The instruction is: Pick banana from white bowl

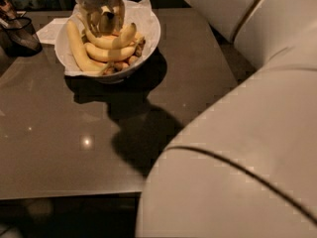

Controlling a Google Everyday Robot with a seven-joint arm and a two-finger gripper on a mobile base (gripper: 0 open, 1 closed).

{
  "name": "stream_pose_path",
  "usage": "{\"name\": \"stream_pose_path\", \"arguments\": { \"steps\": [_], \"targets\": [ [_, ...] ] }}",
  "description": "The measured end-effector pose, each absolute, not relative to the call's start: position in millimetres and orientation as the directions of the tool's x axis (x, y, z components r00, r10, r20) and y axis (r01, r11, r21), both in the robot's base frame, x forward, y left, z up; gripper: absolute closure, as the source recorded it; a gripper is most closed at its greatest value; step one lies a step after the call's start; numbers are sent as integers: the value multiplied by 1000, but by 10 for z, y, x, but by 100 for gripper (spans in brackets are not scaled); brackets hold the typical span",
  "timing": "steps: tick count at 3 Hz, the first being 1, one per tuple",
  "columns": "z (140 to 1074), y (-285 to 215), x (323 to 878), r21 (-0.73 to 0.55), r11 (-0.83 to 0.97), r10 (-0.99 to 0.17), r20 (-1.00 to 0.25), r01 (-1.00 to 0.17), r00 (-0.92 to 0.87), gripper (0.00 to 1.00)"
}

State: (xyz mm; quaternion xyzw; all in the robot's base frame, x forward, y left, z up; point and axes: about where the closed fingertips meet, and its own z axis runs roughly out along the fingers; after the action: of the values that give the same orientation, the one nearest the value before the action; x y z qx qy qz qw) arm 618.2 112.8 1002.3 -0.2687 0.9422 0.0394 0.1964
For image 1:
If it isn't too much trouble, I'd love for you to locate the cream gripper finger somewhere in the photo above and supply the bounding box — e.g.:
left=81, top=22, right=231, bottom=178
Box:
left=79, top=5, right=101, bottom=37
left=114, top=0, right=125, bottom=31

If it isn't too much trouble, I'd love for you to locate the dark mesh basket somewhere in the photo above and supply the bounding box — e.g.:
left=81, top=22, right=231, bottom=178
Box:
left=0, top=17, right=43, bottom=57

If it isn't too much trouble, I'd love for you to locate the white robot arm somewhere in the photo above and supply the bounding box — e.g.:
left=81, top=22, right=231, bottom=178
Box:
left=135, top=0, right=317, bottom=238

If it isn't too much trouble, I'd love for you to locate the long banana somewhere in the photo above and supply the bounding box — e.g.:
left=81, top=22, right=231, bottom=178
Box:
left=66, top=20, right=108, bottom=75

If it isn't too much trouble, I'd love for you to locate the white paper sheet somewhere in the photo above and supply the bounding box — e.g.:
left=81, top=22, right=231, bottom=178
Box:
left=37, top=18, right=67, bottom=45

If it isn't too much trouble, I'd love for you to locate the lower middle banana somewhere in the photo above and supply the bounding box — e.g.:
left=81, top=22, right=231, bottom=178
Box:
left=84, top=43, right=136, bottom=62

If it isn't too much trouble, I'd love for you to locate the bottom bruised banana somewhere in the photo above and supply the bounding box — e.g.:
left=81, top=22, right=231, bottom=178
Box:
left=104, top=40, right=146, bottom=75

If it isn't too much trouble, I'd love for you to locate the upper middle banana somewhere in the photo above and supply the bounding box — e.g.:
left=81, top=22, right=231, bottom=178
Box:
left=85, top=23, right=137, bottom=50

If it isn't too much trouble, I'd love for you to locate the white bowl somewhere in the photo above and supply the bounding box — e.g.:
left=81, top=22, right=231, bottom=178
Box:
left=53, top=0, right=162, bottom=85

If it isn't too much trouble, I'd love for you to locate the white paper bowl liner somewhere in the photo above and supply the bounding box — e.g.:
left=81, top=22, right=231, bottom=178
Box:
left=63, top=0, right=157, bottom=77

